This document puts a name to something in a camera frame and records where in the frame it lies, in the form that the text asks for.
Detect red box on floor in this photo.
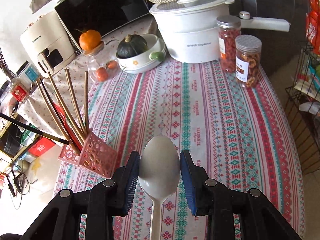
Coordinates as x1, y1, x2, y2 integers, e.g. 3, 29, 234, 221
28, 138, 55, 157

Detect white electric cooking pot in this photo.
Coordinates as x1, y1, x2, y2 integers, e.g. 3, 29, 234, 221
149, 0, 291, 64

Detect black chopstick gold end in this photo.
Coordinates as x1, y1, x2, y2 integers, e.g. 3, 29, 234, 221
0, 113, 69, 145

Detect dark wooden chopstick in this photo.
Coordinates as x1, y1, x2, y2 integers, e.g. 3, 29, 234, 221
37, 79, 71, 142

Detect jar of red dried fruit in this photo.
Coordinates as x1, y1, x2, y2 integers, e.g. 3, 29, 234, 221
216, 15, 241, 73

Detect orange fruit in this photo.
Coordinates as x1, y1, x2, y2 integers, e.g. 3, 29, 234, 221
79, 30, 101, 50

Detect white oval baking dish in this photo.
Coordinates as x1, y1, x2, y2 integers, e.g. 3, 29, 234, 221
117, 34, 167, 74

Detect pink perforated utensil holder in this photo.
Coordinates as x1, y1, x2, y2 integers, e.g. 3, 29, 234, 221
58, 129, 117, 178

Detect long light wooden chopstick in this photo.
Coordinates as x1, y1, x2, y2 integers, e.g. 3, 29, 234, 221
48, 73, 84, 146

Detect microwave oven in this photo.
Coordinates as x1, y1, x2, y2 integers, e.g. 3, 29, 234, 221
55, 0, 152, 50

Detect small jar red label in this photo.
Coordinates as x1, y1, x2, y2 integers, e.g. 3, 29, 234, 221
10, 76, 33, 103

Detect long wooden chopstick leaning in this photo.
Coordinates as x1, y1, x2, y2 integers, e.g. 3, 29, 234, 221
65, 68, 87, 137

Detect cream air fryer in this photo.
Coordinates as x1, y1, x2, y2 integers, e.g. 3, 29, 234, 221
20, 11, 76, 78

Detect red silicone spatula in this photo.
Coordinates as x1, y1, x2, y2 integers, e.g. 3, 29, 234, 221
53, 103, 82, 152

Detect jar of dried fruit rings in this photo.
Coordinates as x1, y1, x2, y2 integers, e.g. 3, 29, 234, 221
235, 35, 262, 88

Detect red snack packets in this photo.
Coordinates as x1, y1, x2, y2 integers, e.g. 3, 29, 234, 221
305, 0, 319, 55

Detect patterned striped tablecloth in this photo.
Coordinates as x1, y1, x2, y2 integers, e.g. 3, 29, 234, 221
52, 57, 307, 240

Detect black wire rack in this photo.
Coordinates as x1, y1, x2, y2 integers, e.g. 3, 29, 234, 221
285, 0, 319, 174

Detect dark green squash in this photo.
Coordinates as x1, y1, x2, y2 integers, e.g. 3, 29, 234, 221
116, 34, 148, 59

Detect white plastic spoon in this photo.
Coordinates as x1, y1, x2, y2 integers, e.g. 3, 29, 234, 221
138, 135, 180, 239

